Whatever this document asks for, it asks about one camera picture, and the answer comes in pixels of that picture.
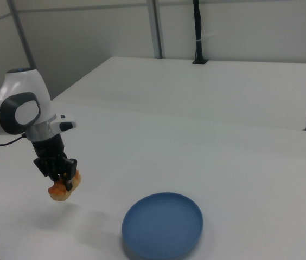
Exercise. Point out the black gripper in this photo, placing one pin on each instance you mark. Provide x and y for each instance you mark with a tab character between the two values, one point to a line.
48	149

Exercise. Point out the orange glazed bread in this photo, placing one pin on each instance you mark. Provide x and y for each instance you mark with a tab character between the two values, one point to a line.
59	194

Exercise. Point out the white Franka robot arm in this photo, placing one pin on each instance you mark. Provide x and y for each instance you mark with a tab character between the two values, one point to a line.
20	89

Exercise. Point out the blue round plate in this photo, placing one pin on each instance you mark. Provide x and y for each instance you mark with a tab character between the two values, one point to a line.
164	224

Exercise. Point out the grey metal partition post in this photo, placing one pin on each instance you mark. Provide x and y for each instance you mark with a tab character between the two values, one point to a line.
157	27
22	35

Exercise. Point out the grey partition rail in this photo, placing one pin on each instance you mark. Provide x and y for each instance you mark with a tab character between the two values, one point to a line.
88	8

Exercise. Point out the black camera stand pole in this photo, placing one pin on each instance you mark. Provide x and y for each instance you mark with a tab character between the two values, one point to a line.
198	48

